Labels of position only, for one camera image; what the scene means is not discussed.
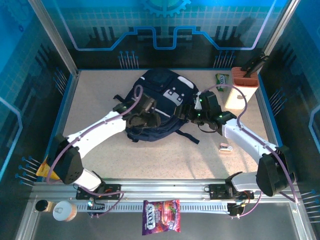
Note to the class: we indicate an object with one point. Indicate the purple berry candy bag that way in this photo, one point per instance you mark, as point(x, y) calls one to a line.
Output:
point(161, 217)

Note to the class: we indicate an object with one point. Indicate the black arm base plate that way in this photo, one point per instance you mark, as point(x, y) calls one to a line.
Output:
point(112, 192)
point(217, 191)

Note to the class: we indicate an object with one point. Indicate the orange snack bag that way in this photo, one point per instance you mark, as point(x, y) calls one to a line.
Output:
point(43, 168)

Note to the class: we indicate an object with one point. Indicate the small pink white eraser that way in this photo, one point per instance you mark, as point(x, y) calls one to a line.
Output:
point(226, 147)

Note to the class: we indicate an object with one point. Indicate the small black capped jar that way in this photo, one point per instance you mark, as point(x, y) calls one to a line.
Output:
point(41, 205)

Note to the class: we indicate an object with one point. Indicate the pink white knife block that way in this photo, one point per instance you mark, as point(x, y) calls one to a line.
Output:
point(240, 87)

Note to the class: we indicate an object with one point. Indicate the white lidded cup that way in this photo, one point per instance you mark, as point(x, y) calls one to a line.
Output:
point(63, 211)

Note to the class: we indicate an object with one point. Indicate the green candy packet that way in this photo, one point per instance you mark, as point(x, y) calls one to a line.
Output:
point(222, 81)

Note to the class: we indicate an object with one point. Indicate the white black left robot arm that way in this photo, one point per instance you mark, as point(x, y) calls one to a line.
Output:
point(100, 130)

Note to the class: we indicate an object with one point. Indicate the aluminium frame post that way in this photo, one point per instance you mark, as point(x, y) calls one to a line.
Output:
point(55, 37)
point(281, 25)

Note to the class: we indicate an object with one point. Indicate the navy blue backpack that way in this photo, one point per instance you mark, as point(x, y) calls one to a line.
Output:
point(167, 87)

